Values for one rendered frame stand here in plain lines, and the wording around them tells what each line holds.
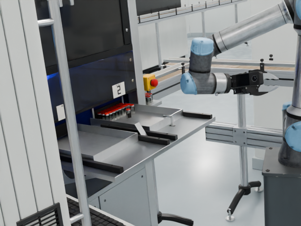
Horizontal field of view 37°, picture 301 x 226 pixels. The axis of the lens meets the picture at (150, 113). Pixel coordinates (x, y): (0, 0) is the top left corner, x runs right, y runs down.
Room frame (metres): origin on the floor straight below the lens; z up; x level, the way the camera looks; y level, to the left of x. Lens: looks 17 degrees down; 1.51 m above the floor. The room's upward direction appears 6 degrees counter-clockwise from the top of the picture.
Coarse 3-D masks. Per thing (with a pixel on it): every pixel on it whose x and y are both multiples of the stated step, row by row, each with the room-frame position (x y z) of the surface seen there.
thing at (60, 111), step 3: (60, 105) 1.76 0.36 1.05; (63, 105) 1.78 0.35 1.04; (57, 108) 1.75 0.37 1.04; (60, 108) 1.76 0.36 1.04; (63, 108) 1.77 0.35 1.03; (57, 111) 1.75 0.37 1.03; (60, 111) 1.76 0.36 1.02; (63, 111) 1.77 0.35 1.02; (57, 114) 1.75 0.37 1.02; (60, 114) 1.76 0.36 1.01; (63, 114) 1.77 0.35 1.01; (60, 117) 1.76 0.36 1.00; (63, 117) 1.77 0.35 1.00
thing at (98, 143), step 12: (84, 132) 1.89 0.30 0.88; (96, 132) 1.86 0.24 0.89; (108, 132) 1.82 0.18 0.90; (120, 132) 1.77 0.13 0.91; (132, 132) 1.74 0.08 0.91; (60, 144) 1.77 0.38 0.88; (84, 144) 1.74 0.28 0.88; (96, 144) 1.73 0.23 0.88; (108, 144) 1.71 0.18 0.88; (120, 144) 1.64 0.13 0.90; (84, 156) 1.55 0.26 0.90; (96, 156) 1.53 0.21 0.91; (108, 156) 1.58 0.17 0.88
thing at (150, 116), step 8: (136, 104) 2.15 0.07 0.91; (136, 112) 2.13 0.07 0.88; (144, 112) 2.11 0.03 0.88; (152, 112) 2.10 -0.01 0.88; (160, 112) 2.07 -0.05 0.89; (168, 112) 2.04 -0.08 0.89; (176, 112) 1.95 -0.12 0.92; (96, 120) 1.97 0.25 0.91; (104, 120) 1.94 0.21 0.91; (120, 120) 2.02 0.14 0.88; (128, 120) 2.01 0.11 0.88; (136, 120) 2.00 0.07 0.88; (144, 120) 1.98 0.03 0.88; (152, 120) 1.97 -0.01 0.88; (160, 120) 1.86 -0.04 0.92; (168, 120) 1.90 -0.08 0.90; (136, 128) 1.83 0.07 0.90; (144, 128) 1.80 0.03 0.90; (152, 128) 1.80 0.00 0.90; (160, 128) 1.85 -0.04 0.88
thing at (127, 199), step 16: (128, 176) 2.05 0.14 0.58; (144, 176) 2.14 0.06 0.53; (96, 192) 1.87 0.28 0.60; (112, 192) 1.95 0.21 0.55; (128, 192) 2.04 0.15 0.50; (144, 192) 2.13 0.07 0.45; (112, 208) 1.94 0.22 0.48; (128, 208) 2.03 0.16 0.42; (144, 208) 2.12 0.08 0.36; (144, 224) 2.11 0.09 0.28
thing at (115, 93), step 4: (116, 84) 2.04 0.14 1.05; (120, 84) 2.06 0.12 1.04; (124, 84) 2.08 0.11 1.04; (112, 88) 2.02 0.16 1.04; (116, 88) 2.04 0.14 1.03; (120, 88) 2.06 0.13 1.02; (124, 88) 2.08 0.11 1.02; (116, 92) 2.03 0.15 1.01; (124, 92) 2.08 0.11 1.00; (116, 96) 2.03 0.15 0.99
